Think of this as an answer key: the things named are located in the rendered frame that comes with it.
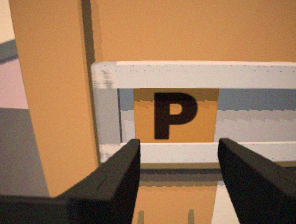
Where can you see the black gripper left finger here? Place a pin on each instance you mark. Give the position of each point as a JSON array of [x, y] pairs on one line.
[[106, 196]]

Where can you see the cream flat block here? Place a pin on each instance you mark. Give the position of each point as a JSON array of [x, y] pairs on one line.
[[7, 37]]

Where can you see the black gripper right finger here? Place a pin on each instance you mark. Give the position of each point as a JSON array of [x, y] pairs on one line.
[[261, 191]]

